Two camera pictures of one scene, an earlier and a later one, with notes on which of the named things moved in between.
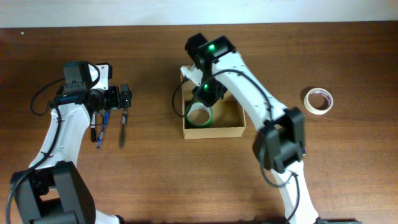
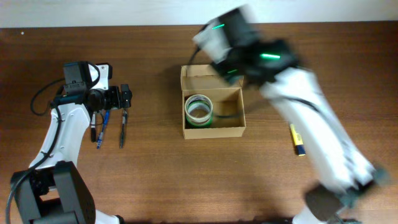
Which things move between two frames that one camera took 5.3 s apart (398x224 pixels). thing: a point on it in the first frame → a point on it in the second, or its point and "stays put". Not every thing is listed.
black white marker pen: [93, 128] stays put
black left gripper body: [125, 97] stays put
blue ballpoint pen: [99, 140] stays put
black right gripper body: [210, 98] → [227, 70]
